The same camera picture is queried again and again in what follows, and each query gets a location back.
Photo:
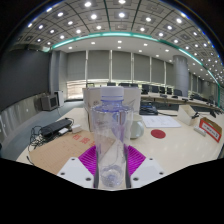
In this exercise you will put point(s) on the brown paper envelope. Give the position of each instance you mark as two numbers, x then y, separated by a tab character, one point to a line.
56	150

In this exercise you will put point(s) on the group of ceiling lights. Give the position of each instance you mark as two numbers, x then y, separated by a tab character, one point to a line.
121	15

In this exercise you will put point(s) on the flat round red coaster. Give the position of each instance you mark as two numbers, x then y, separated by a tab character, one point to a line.
158	134

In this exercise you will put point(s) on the black pouch bag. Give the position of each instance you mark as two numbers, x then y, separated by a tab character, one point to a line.
148	109

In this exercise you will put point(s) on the open red-sided cardboard box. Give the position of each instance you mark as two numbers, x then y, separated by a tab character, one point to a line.
210	130

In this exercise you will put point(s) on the clear plastic water bottle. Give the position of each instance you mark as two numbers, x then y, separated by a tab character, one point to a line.
111	133

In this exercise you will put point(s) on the grey boxy monitor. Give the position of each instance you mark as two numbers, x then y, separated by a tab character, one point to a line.
49	102

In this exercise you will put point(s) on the white ceramic mug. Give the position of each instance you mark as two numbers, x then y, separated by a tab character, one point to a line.
138	126

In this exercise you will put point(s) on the small open white box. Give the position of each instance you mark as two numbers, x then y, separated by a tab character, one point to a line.
185	116

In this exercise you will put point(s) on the white charger block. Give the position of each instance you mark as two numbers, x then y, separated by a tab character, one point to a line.
76	128

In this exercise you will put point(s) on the large white cardboard box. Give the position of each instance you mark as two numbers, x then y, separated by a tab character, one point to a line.
87	110

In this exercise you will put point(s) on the white remote control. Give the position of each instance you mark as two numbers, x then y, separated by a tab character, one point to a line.
200	130

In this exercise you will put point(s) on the black power adapter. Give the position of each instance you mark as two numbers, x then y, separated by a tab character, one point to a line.
55	127

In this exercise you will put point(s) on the white printed paper sheet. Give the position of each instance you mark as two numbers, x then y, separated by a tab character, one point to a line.
161	121

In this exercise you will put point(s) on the long curved conference desk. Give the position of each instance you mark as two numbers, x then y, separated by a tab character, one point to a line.
166	99

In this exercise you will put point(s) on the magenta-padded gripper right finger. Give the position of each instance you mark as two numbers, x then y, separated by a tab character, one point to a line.
146	170

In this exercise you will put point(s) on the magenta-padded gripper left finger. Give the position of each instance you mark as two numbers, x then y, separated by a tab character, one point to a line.
75	170

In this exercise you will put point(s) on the row of black office chairs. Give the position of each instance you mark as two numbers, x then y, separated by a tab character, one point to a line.
155	89

